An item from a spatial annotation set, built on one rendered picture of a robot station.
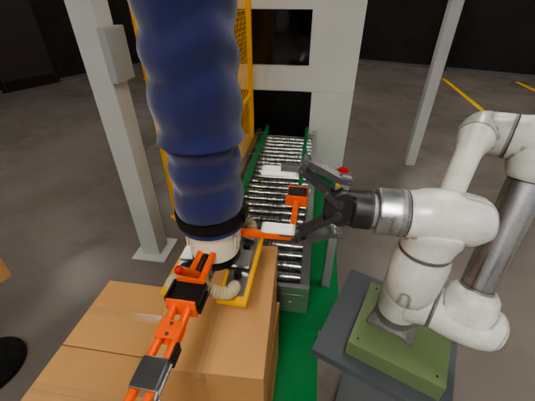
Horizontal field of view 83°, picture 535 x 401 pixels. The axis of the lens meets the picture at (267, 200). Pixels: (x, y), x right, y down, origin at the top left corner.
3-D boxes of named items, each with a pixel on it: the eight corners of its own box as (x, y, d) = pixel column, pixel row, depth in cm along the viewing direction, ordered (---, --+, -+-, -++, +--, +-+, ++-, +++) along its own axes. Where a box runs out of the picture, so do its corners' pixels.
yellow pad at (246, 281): (240, 235, 125) (240, 225, 123) (264, 237, 124) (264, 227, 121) (216, 303, 98) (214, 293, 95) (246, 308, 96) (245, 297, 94)
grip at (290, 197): (287, 194, 131) (288, 184, 128) (307, 196, 130) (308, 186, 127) (285, 206, 124) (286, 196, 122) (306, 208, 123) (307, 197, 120)
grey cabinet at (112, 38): (128, 76, 201) (115, 24, 185) (135, 76, 201) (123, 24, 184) (111, 83, 185) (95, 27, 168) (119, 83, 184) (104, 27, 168)
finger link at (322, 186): (338, 212, 57) (344, 208, 57) (296, 173, 54) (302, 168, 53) (337, 200, 60) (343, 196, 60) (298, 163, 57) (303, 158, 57)
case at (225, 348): (204, 294, 169) (194, 240, 146) (276, 301, 165) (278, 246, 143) (162, 418, 119) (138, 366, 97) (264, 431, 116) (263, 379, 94)
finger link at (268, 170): (298, 178, 55) (298, 174, 55) (260, 175, 56) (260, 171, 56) (299, 170, 58) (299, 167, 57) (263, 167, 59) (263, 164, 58)
